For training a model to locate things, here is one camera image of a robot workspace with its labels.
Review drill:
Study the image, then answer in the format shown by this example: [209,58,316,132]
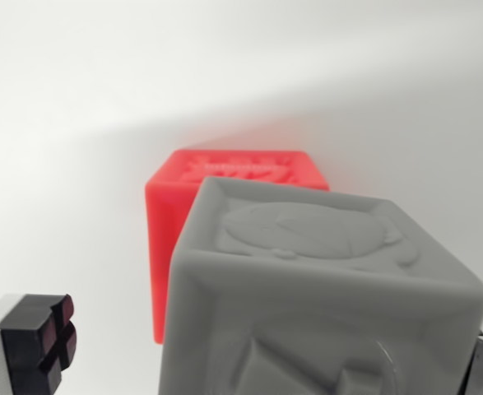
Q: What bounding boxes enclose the grey embossed soft cube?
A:
[156,176,483,395]

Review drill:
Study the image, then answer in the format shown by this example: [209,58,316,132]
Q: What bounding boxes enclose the red embossed soft cube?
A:
[144,148,331,345]

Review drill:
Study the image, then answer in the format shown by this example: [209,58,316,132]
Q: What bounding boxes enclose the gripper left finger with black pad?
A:
[0,292,78,395]

